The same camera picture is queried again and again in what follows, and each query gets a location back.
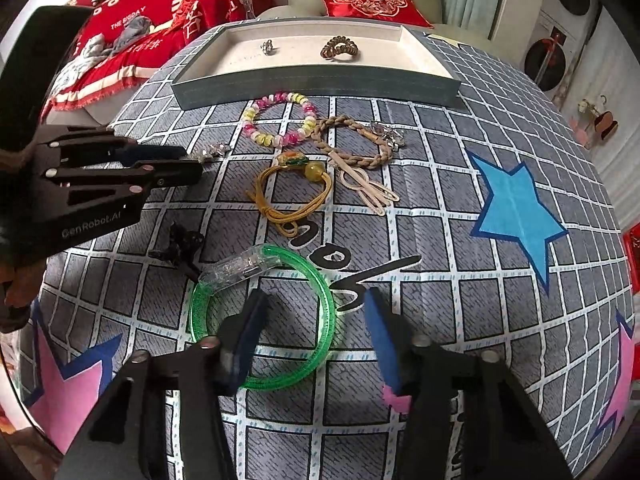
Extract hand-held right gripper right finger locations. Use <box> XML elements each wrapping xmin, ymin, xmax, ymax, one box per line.
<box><xmin>362</xmin><ymin>286</ymin><xmax>576</xmax><ymax>480</ymax></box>

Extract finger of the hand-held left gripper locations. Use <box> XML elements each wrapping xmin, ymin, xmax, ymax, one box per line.
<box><xmin>36</xmin><ymin>126</ymin><xmax>189</xmax><ymax>164</ymax></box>
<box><xmin>46</xmin><ymin>160</ymin><xmax>204</xmax><ymax>211</ymax></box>

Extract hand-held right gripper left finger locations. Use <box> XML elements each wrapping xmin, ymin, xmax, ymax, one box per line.
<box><xmin>52</xmin><ymin>289</ymin><xmax>271</xmax><ymax>480</ymax></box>

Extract green bangle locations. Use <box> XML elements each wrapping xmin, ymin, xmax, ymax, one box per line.
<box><xmin>187</xmin><ymin>243</ymin><xmax>336</xmax><ymax>391</ymax></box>

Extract black hair clip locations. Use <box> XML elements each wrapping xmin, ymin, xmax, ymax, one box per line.
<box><xmin>150</xmin><ymin>222</ymin><xmax>205</xmax><ymax>281</ymax></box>

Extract clear plastic hair clip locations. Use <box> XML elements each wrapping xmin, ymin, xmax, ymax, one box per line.
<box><xmin>197</xmin><ymin>247</ymin><xmax>271</xmax><ymax>292</ymax></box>

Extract pink yellow beaded bracelet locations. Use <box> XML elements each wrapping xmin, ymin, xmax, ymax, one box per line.
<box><xmin>241</xmin><ymin>91</ymin><xmax>317</xmax><ymax>148</ymax></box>

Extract beige hair clip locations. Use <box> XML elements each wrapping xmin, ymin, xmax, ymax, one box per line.
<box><xmin>327</xmin><ymin>152</ymin><xmax>401</xmax><ymax>217</ymax></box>

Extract grey jewelry tray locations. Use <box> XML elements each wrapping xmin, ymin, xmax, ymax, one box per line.
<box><xmin>170</xmin><ymin>17</ymin><xmax>462</xmax><ymax>110</ymax></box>

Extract beige braided bracelet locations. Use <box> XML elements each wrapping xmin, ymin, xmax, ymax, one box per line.
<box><xmin>311</xmin><ymin>115</ymin><xmax>396</xmax><ymax>171</ymax></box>

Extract silver charm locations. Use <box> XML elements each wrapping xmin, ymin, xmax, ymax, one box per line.
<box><xmin>370</xmin><ymin>121</ymin><xmax>407</xmax><ymax>150</ymax></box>

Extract person's left hand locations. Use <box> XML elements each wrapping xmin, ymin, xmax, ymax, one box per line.
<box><xmin>0</xmin><ymin>259</ymin><xmax>47</xmax><ymax>334</ymax></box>

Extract grey checkered tablecloth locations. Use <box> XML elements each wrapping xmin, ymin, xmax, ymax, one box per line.
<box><xmin>20</xmin><ymin>22</ymin><xmax>638</xmax><ymax>480</ymax></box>

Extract grey cloth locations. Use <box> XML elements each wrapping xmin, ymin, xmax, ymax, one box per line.
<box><xmin>75</xmin><ymin>15</ymin><xmax>156</xmax><ymax>61</ymax></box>

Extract red printed blanket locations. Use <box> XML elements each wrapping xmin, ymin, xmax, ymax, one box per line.
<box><xmin>42</xmin><ymin>0</ymin><xmax>273</xmax><ymax>113</ymax></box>

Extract red embroidered cushion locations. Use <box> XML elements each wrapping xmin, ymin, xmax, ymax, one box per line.
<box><xmin>312</xmin><ymin>0</ymin><xmax>435</xmax><ymax>29</ymax></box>

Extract hanging pink slippers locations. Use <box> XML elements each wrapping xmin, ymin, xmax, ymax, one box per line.
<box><xmin>567</xmin><ymin>95</ymin><xmax>621</xmax><ymax>151</ymax></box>

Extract white washer with red ribbon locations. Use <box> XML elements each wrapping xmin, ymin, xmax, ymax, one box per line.
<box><xmin>522</xmin><ymin>15</ymin><xmax>586</xmax><ymax>93</ymax></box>

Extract brown bead bracelet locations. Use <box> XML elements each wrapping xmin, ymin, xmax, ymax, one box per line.
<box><xmin>320</xmin><ymin>36</ymin><xmax>362</xmax><ymax>63</ymax></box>

